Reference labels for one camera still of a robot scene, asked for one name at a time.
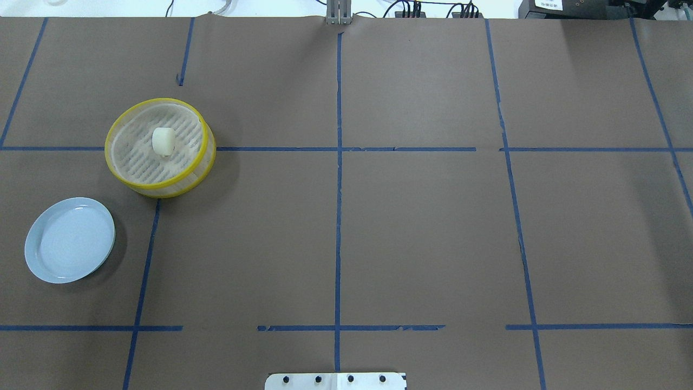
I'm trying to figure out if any yellow plastic steamer basket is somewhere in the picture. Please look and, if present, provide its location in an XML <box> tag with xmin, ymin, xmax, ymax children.
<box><xmin>104</xmin><ymin>97</ymin><xmax>217</xmax><ymax>198</ymax></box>

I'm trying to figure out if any aluminium frame post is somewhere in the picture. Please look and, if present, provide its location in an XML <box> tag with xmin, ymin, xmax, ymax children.
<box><xmin>322</xmin><ymin>0</ymin><xmax>353</xmax><ymax>25</ymax></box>

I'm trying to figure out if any black usb hub right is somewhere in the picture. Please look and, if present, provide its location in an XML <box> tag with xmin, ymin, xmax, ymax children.
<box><xmin>449</xmin><ymin>8</ymin><xmax>483</xmax><ymax>19</ymax></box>

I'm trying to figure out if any light blue plate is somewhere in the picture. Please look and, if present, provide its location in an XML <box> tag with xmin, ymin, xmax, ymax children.
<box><xmin>24</xmin><ymin>197</ymin><xmax>116</xmax><ymax>284</ymax></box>

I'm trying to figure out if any black usb hub left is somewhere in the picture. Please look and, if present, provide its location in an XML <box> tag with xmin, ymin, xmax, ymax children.
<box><xmin>395</xmin><ymin>8</ymin><xmax>427</xmax><ymax>19</ymax></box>

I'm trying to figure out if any black usb hub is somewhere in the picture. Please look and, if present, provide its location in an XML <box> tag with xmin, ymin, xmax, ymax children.
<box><xmin>395</xmin><ymin>8</ymin><xmax>427</xmax><ymax>19</ymax></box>
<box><xmin>449</xmin><ymin>8</ymin><xmax>483</xmax><ymax>19</ymax></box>

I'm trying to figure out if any brown paper table cover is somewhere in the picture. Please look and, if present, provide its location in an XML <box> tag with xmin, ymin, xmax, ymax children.
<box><xmin>2</xmin><ymin>15</ymin><xmax>691</xmax><ymax>389</ymax></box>

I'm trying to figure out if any white pedestal base plate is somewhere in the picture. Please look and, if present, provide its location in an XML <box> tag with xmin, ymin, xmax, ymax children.
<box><xmin>264</xmin><ymin>372</ymin><xmax>408</xmax><ymax>389</ymax></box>

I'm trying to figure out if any black computer box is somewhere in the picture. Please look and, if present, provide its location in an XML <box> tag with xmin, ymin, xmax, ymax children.
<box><xmin>518</xmin><ymin>1</ymin><xmax>667</xmax><ymax>20</ymax></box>

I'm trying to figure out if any white steamed bun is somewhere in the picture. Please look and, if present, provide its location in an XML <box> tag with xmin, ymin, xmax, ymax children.
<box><xmin>151</xmin><ymin>127</ymin><xmax>175</xmax><ymax>158</ymax></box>

